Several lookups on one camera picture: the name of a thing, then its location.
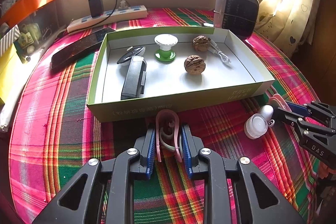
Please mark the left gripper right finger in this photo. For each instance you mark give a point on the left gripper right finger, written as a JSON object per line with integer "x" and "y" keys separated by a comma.
{"x": 257, "y": 200}

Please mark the black smartphone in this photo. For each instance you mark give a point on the black smartphone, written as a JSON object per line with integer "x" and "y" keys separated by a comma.
{"x": 78, "y": 49}

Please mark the black rectangular case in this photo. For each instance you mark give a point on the black rectangular case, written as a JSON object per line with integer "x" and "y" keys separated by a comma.
{"x": 135, "y": 79}

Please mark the white egg-shaped keychain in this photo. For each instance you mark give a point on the white egg-shaped keychain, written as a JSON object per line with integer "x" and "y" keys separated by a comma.
{"x": 266, "y": 113}

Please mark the small silver cylinder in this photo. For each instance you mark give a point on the small silver cylinder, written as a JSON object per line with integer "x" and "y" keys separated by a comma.
{"x": 208, "y": 25}

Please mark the white plug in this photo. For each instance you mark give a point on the white plug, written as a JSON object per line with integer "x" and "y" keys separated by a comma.
{"x": 124, "y": 5}

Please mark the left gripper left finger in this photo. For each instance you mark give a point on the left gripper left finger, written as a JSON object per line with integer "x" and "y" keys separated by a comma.
{"x": 103, "y": 188}

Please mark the grey black desk heater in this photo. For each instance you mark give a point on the grey black desk heater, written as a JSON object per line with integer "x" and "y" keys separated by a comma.
{"x": 238, "y": 16}

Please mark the black charger adapter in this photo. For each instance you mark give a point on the black charger adapter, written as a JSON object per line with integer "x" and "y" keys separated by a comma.
{"x": 96, "y": 8}

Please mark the brown walnut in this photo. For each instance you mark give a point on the brown walnut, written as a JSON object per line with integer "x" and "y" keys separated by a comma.
{"x": 194, "y": 65}
{"x": 201, "y": 43}

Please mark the small white round jar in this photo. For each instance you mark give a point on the small white round jar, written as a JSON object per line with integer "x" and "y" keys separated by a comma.
{"x": 256, "y": 126}

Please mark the striped grey white box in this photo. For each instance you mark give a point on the striped grey white box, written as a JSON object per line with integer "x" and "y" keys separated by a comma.
{"x": 10, "y": 37}

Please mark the orange storage tray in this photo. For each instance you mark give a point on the orange storage tray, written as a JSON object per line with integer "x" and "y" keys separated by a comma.
{"x": 22, "y": 9}

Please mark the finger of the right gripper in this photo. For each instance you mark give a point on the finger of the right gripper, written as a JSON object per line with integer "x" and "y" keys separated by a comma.
{"x": 303, "y": 123}
{"x": 318, "y": 111}

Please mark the yellow box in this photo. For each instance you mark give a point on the yellow box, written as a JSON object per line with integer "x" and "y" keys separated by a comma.
{"x": 10, "y": 62}

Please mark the white power strip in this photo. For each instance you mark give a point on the white power strip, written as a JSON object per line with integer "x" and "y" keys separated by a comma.
{"x": 108, "y": 17}

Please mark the green white cardboard tray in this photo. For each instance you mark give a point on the green white cardboard tray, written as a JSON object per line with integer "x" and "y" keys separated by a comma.
{"x": 168, "y": 85}

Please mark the white green thread spool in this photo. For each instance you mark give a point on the white green thread spool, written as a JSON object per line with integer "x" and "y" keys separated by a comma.
{"x": 165, "y": 43}

